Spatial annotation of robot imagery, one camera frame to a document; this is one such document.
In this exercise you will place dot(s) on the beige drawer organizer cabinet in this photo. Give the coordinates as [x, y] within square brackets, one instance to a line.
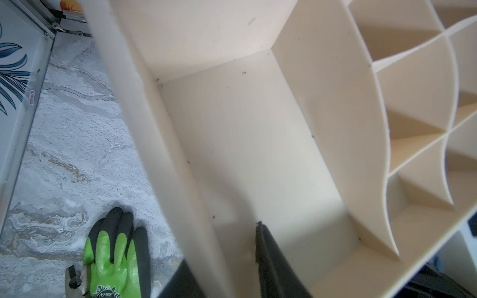
[348, 128]

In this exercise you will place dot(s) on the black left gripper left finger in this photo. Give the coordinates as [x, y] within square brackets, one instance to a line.
[182, 285]

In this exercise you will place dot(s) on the yellow handled pliers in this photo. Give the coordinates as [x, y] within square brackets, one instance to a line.
[76, 282]

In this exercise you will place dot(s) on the green black work glove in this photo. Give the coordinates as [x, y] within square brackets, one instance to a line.
[117, 257]

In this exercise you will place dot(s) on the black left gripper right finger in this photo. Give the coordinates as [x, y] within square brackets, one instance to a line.
[276, 277]

